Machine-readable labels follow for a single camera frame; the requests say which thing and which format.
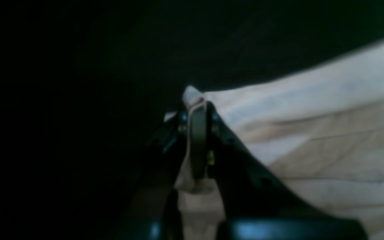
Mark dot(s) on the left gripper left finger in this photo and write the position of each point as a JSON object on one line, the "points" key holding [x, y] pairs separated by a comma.
{"points": [[152, 212]]}

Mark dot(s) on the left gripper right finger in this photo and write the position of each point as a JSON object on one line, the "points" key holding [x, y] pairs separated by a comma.
{"points": [[258, 206]]}

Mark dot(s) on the pink T-shirt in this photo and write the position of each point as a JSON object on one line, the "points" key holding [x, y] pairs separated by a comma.
{"points": [[320, 131]]}

